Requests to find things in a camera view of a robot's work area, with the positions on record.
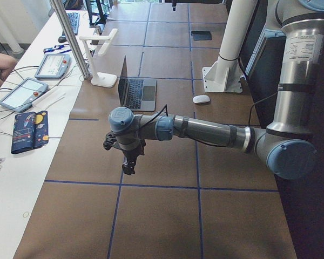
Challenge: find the far teach pendant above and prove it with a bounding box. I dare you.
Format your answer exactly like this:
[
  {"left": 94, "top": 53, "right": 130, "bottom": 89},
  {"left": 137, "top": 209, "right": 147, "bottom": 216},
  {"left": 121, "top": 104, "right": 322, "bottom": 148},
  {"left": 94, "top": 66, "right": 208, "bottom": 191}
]
[{"left": 35, "top": 53, "right": 70, "bottom": 80}]

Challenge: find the blue space pattern pouch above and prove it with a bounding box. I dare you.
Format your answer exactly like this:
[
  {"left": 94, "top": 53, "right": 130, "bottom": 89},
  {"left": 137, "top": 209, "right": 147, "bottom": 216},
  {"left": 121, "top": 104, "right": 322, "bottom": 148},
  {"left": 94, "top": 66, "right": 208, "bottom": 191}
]
[{"left": 11, "top": 111, "right": 49, "bottom": 154}]

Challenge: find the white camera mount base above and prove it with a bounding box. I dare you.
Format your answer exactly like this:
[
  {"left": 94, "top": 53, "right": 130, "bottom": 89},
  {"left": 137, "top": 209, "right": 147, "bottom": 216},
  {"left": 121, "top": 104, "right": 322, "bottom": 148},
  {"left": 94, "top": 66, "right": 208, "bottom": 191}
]
[{"left": 202, "top": 0, "right": 257, "bottom": 93}]

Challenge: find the white desk lamp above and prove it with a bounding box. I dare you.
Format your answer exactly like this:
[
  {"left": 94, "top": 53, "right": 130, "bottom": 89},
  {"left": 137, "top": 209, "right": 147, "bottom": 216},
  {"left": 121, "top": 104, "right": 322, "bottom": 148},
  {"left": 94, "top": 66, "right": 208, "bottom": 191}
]
[{"left": 79, "top": 28, "right": 118, "bottom": 88}]

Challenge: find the white computer mouse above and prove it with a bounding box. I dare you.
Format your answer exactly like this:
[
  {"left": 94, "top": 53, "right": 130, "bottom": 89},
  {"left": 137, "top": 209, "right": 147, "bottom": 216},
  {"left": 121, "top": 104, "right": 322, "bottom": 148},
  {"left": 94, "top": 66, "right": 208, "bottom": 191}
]
[{"left": 192, "top": 94, "right": 211, "bottom": 105}]

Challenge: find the teach pendant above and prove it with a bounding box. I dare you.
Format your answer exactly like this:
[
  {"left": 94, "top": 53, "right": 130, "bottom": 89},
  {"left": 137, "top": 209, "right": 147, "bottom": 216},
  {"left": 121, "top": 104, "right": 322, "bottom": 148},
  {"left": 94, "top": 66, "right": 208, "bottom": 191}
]
[
  {"left": 35, "top": 53, "right": 70, "bottom": 80},
  {"left": 0, "top": 78, "right": 49, "bottom": 113}
]

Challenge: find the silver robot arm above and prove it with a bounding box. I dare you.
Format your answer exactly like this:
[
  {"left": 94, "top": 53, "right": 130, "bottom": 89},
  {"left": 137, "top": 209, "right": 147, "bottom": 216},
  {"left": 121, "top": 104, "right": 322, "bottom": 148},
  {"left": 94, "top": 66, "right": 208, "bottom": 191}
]
[
  {"left": 171, "top": 0, "right": 177, "bottom": 11},
  {"left": 103, "top": 1, "right": 324, "bottom": 180}
]

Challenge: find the grey laptop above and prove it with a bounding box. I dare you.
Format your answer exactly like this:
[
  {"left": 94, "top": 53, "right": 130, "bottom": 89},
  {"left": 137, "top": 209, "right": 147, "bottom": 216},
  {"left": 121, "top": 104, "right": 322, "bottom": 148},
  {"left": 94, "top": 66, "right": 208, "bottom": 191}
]
[{"left": 118, "top": 57, "right": 157, "bottom": 112}]

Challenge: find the aluminium frame post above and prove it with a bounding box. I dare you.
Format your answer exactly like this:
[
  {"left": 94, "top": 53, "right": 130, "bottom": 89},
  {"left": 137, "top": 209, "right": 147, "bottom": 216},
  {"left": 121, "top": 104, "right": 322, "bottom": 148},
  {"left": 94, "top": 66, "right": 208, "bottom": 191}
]
[{"left": 50, "top": 0, "right": 90, "bottom": 80}]

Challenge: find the near teach pendant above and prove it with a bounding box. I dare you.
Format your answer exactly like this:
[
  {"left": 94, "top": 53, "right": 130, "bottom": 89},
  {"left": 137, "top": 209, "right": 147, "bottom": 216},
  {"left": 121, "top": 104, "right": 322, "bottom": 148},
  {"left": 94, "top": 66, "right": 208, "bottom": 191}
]
[{"left": 0, "top": 78, "right": 49, "bottom": 113}]

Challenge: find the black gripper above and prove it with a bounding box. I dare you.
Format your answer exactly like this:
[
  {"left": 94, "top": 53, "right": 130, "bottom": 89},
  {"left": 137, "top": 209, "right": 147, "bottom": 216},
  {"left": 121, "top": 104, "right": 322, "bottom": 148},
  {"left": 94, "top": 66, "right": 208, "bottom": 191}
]
[{"left": 119, "top": 139, "right": 146, "bottom": 175}]

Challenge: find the black desk mouse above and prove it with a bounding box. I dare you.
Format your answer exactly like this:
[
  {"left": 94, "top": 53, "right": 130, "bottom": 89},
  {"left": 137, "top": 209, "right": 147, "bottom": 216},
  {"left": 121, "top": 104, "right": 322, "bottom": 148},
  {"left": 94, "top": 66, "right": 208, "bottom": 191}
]
[{"left": 58, "top": 35, "right": 68, "bottom": 44}]

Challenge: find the black mouse pad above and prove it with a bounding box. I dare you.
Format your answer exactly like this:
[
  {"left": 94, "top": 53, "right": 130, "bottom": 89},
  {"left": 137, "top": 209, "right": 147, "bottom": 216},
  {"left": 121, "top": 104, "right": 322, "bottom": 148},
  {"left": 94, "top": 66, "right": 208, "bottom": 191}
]
[{"left": 191, "top": 30, "right": 212, "bottom": 41}]

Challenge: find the person forearm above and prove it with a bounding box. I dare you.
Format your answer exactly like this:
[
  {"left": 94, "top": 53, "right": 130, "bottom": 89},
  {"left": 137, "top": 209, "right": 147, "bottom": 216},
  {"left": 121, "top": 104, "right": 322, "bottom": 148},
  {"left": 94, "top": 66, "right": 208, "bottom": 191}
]
[{"left": 0, "top": 51, "right": 18, "bottom": 91}]

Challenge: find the blue lanyard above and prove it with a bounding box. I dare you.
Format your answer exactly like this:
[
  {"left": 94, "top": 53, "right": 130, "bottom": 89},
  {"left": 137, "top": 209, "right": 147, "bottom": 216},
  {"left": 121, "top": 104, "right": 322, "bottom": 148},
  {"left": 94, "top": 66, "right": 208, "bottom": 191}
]
[{"left": 43, "top": 44, "right": 72, "bottom": 54}]

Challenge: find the black keyboard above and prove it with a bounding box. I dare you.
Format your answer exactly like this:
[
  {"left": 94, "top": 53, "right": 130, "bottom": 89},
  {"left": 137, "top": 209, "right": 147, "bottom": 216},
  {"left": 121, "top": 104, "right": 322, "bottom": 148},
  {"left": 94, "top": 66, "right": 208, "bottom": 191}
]
[{"left": 67, "top": 12, "right": 80, "bottom": 35}]

